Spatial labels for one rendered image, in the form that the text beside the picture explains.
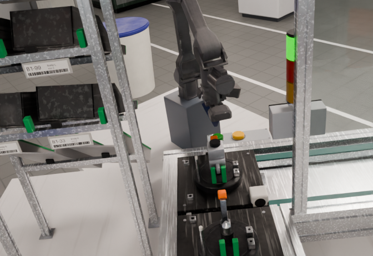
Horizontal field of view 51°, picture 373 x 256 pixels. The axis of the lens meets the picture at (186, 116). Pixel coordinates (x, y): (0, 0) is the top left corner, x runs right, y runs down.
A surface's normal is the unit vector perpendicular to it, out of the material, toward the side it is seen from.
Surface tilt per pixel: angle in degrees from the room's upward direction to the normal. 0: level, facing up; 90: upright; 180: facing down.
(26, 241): 0
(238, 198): 0
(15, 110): 65
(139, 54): 93
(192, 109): 90
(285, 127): 90
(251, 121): 0
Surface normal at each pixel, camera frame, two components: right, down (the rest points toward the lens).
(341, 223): 0.02, 0.49
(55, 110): -0.19, 0.10
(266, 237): -0.12, -0.86
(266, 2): -0.73, 0.41
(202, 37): 0.10, -0.47
